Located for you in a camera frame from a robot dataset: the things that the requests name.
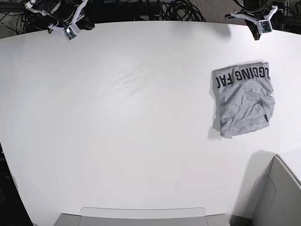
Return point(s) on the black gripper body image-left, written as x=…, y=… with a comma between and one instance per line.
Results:
x=40, y=15

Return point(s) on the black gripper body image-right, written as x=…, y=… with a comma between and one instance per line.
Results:
x=262, y=17

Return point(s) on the grey T-shirt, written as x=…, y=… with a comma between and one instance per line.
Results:
x=244, y=98

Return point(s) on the grey chair bottom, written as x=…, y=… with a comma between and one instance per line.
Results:
x=129, y=217

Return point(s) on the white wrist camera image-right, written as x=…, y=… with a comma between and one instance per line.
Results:
x=264, y=26

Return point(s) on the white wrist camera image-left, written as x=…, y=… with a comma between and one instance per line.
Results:
x=71, y=32

